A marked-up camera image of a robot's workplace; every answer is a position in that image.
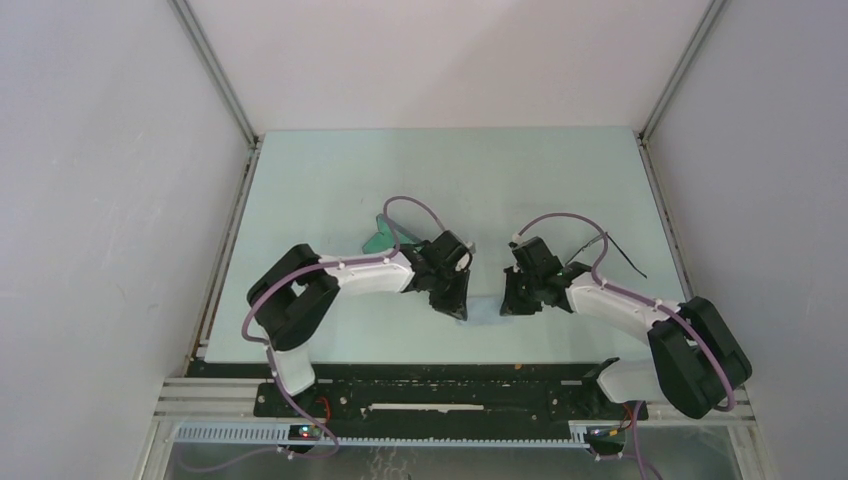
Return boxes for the light blue cleaning cloth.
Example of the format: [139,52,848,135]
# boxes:
[463,296,514,327]

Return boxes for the grey-blue glasses case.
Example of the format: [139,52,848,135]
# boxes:
[361,214,422,255]

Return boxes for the black thin-frame sunglasses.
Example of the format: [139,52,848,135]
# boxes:
[573,231,649,280]

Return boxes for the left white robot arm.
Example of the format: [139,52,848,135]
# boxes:
[242,230,474,417]

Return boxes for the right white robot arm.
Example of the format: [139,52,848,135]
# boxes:
[500,237,753,419]

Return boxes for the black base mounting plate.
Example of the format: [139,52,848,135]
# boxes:
[294,363,635,439]

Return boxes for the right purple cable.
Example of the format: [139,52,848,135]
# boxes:
[515,212,738,480]

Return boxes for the purple cable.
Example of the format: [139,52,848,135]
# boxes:
[173,195,448,476]
[515,212,738,480]

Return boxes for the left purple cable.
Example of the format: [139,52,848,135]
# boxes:
[173,195,448,476]

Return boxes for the grey slotted cable duct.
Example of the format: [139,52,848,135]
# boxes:
[173,422,601,449]

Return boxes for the right aluminium frame post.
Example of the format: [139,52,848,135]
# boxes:
[638,0,731,145]

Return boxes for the aluminium frame post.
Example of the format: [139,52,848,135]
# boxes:
[638,0,731,145]
[167,0,259,148]

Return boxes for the left aluminium frame post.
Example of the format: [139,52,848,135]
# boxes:
[167,0,259,148]

